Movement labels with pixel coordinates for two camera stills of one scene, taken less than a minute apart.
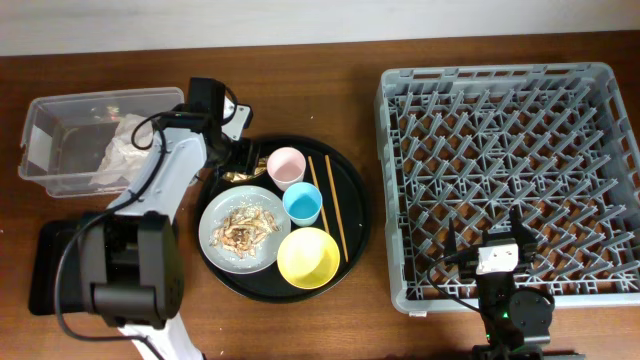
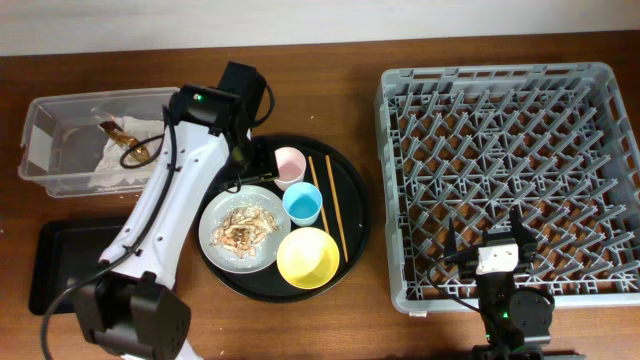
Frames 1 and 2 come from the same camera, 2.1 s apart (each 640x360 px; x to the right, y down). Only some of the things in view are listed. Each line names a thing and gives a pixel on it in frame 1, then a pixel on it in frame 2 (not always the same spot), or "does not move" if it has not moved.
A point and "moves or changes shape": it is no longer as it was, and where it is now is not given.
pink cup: [286, 166] does not move
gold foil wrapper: [234, 177] moves or changes shape
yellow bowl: [308, 258] does not move
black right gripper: [466, 266] does not move
